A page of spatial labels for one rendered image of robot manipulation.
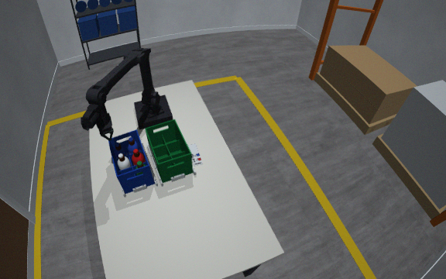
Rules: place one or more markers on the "white bottle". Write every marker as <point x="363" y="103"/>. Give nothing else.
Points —
<point x="123" y="162"/>

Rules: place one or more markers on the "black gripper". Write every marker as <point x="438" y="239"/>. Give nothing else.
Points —
<point x="107" y="128"/>

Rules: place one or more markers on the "blue crate with dividers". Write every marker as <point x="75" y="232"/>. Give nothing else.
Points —
<point x="127" y="177"/>

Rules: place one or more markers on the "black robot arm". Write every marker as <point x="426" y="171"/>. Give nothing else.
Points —
<point x="97" y="110"/>

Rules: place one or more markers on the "green plastic crate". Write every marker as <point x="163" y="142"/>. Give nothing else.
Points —
<point x="174" y="144"/>

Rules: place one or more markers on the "white paper strip with colored squares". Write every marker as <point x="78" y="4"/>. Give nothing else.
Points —
<point x="195" y="155"/>

